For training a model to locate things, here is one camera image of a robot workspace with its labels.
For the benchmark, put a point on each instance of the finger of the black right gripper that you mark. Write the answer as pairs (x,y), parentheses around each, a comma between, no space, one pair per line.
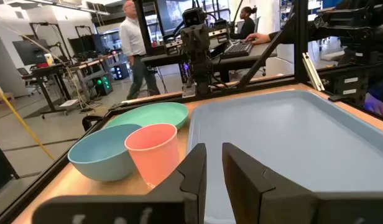
(188,39)
(203,37)

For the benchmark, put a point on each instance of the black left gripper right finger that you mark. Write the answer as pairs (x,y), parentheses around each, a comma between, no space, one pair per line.
(256,199)

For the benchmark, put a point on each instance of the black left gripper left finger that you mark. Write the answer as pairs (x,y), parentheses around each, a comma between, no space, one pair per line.
(185,199)

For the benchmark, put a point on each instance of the pink plastic cup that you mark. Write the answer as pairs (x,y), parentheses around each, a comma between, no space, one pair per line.
(154,155)

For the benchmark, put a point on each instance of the green plastic plate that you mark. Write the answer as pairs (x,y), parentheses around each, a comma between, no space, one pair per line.
(154,113)

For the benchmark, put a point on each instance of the blue plastic bowl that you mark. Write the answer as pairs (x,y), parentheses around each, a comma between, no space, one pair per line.
(98,155)

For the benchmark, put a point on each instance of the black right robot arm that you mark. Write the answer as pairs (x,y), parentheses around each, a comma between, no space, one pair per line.
(199,71)

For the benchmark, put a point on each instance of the blue plastic tray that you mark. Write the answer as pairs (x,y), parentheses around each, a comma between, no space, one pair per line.
(288,140)

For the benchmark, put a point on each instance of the black keyboard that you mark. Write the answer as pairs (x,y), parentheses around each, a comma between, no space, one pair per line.
(238,49)

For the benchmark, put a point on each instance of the seated person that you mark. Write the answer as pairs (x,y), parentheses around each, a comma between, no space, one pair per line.
(247,26)

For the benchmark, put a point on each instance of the black office desk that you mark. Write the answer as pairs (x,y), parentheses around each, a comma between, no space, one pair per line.
(166,59)

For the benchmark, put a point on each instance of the walking person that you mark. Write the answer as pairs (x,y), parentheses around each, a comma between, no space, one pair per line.
(132,37)

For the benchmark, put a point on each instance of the computer with green lights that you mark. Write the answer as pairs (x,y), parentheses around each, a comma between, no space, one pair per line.
(104,84)

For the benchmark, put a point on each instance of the black workbench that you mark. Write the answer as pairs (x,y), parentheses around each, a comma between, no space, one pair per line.
(47,73)

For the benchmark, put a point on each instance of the person's gloved hand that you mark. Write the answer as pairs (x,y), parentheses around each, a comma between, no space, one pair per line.
(378,105)

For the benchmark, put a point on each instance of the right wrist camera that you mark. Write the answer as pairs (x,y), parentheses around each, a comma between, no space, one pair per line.
(194,17)

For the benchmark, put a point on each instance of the aluminium bracket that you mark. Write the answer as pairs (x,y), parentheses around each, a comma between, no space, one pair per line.
(312,71)

